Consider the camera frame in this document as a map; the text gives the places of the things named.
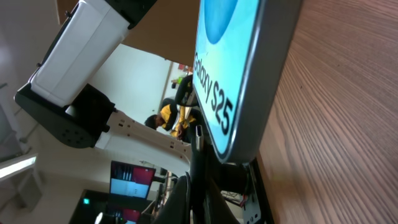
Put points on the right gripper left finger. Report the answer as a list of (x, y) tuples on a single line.
[(177, 208)]

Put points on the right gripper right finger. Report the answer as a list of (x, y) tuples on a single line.
[(216, 209)]

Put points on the teal Galaxy S25 smartphone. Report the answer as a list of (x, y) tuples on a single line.
[(241, 48)]

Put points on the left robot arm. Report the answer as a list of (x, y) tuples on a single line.
[(60, 98)]

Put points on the laptop with red screen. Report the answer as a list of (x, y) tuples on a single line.
[(125, 200)]

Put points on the person in yellow jacket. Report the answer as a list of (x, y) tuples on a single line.
[(172, 114)]

